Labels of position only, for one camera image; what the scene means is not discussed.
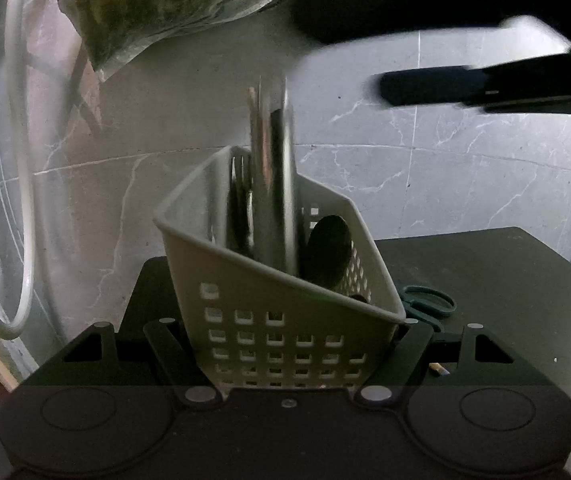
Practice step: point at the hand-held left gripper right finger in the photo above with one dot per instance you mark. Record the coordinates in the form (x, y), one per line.
(410, 350)

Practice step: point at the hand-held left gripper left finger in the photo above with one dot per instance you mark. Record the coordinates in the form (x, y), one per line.
(170, 345)

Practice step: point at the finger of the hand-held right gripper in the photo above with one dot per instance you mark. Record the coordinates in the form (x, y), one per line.
(440, 87)
(390, 5)

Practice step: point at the wooden chopstick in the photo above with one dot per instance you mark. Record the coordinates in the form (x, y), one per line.
(438, 369)
(252, 110)

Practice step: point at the white perforated utensil basket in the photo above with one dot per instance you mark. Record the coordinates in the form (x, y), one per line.
(275, 320)

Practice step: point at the black spoon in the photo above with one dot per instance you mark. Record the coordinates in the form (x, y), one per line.
(328, 250)

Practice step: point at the black utensil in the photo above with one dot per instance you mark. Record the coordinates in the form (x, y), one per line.
(239, 210)

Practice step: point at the thin metal utensil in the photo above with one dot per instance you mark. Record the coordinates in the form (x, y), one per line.
(273, 185)

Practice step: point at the clear bag of dried herbs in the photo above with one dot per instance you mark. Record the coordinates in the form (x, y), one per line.
(165, 0)

